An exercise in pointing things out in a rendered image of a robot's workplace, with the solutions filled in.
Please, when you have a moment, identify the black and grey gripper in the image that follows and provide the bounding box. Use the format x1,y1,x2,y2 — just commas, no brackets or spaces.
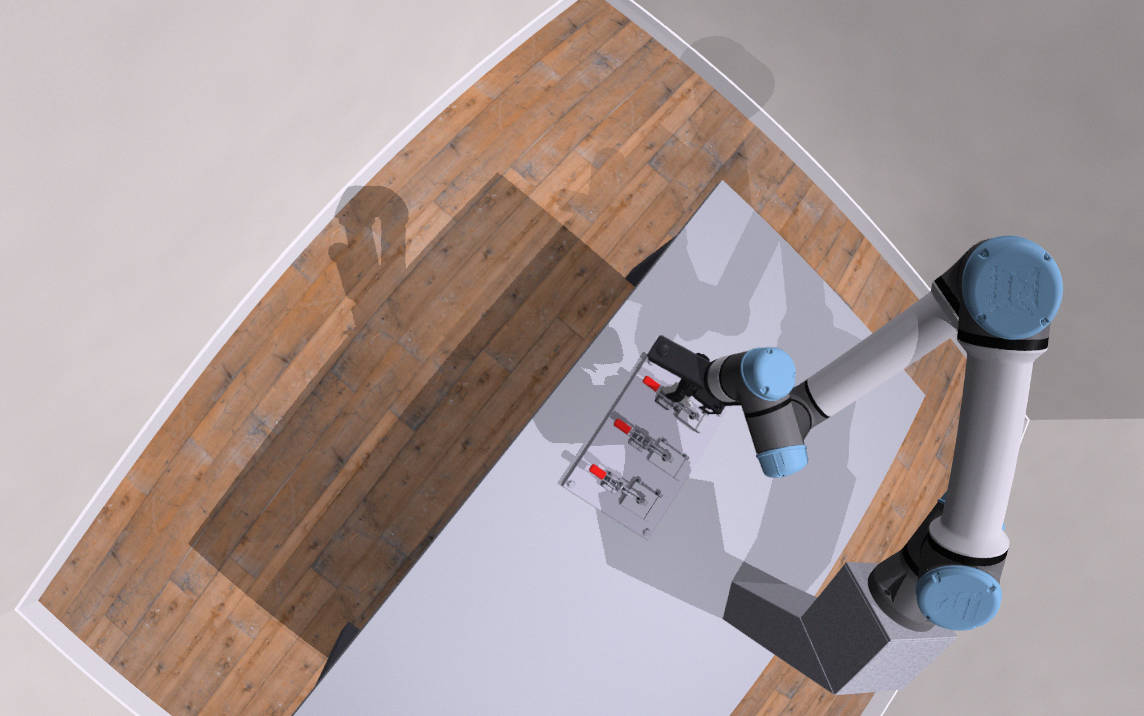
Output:
660,359,741,414

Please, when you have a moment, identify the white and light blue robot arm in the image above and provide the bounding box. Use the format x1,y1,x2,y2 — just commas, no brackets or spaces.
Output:
708,236,1063,633

